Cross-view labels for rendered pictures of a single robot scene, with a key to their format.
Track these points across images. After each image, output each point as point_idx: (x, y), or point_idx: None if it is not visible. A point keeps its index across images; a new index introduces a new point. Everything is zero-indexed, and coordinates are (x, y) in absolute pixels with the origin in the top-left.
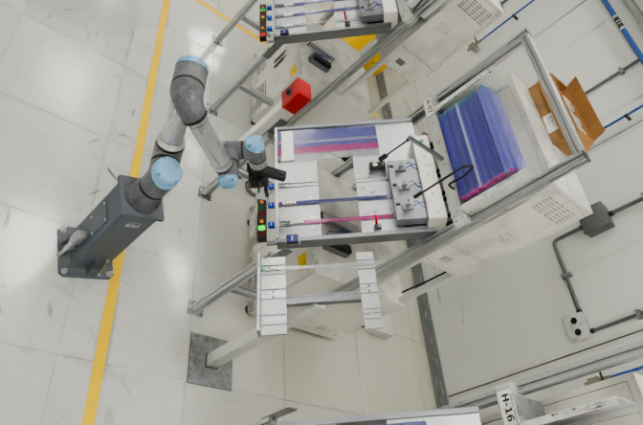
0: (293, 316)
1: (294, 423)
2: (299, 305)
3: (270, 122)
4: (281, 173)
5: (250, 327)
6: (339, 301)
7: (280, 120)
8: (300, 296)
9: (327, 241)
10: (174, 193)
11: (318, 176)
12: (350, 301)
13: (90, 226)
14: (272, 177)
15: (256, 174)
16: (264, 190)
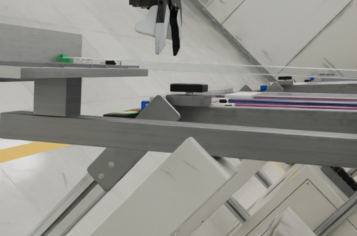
0: (103, 222)
1: None
2: (135, 144)
3: (231, 182)
4: None
5: None
6: (289, 135)
7: (244, 87)
8: (151, 120)
9: (290, 125)
10: (11, 229)
11: (303, 230)
12: (338, 145)
13: None
14: None
15: None
16: None
